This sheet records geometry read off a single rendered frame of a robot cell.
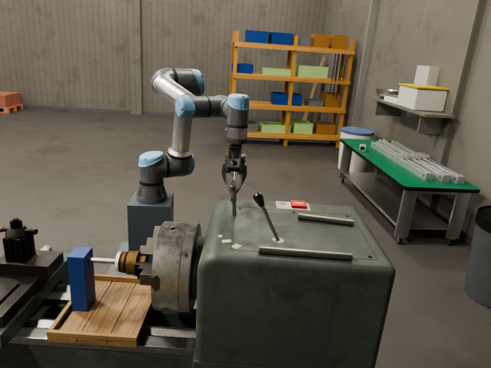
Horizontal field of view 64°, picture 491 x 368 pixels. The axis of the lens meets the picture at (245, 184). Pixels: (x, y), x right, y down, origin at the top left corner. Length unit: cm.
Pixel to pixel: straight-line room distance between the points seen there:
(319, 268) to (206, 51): 969
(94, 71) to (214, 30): 322
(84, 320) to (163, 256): 42
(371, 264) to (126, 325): 87
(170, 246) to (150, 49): 962
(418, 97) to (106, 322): 431
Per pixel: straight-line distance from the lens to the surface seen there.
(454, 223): 462
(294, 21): 1088
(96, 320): 157
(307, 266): 120
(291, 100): 800
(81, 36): 1114
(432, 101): 518
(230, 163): 133
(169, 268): 131
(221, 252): 119
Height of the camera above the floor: 184
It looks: 19 degrees down
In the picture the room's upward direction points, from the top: 4 degrees clockwise
